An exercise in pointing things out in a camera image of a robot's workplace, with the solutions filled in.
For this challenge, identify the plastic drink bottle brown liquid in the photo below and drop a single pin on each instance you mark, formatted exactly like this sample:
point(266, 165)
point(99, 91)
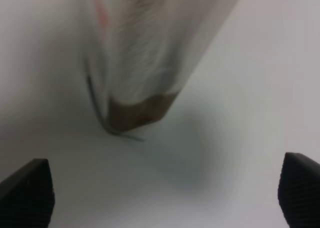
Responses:
point(139, 54)

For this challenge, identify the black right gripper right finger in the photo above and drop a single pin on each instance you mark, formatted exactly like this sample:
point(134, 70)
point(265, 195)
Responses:
point(299, 191)

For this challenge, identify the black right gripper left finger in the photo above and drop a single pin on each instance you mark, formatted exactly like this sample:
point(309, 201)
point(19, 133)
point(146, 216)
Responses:
point(27, 197)

